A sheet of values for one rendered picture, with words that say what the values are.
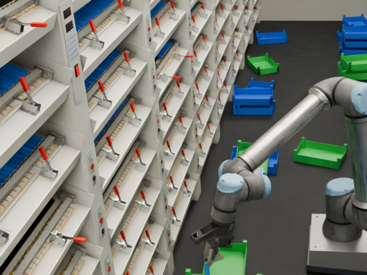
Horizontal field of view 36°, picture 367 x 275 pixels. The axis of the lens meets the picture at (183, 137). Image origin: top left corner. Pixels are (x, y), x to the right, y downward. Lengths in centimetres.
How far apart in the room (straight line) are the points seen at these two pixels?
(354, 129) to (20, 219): 145
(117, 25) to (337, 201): 134
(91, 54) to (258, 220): 175
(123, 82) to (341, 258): 138
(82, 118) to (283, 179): 212
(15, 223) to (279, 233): 197
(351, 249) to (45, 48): 179
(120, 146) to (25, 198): 67
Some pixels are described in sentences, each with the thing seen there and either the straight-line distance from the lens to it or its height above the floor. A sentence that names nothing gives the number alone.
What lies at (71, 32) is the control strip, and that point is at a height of 148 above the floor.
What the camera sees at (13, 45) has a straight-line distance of 130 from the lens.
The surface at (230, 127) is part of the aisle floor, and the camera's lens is 416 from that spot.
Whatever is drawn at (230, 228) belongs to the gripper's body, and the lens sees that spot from 214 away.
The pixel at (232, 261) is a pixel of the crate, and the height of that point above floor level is 0.
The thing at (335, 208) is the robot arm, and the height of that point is 34.
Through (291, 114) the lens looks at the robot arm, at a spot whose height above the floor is 90.
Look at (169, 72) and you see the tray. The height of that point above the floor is 95.
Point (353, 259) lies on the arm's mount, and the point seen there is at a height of 12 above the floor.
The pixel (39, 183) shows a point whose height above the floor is 116.
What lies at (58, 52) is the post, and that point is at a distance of 153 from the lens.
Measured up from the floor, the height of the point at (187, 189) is 19.
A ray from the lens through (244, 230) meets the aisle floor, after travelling 313.
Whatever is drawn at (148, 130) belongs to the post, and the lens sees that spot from 237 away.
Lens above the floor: 192
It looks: 28 degrees down
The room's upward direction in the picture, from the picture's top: 4 degrees counter-clockwise
